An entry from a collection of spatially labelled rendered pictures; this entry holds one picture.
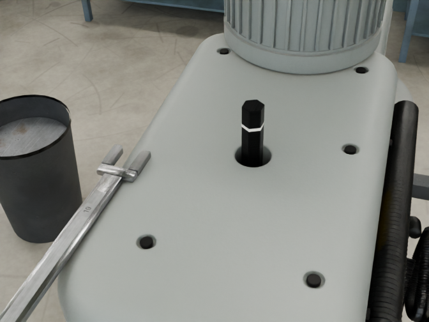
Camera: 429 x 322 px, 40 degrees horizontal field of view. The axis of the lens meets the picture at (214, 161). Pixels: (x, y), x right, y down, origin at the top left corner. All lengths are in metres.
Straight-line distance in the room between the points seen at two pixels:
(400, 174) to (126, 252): 0.35
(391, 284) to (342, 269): 0.11
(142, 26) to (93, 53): 0.52
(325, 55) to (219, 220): 0.26
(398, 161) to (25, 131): 2.47
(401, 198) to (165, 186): 0.27
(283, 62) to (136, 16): 4.34
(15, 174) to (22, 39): 2.29
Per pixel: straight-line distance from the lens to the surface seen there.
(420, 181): 0.97
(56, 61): 4.55
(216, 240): 0.50
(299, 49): 0.69
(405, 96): 1.28
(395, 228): 0.65
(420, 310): 1.04
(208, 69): 0.71
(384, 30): 1.14
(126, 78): 4.22
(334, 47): 0.70
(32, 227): 3.06
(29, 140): 2.97
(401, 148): 0.75
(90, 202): 0.54
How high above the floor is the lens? 2.27
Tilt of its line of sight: 41 degrees down
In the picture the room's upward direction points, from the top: 2 degrees counter-clockwise
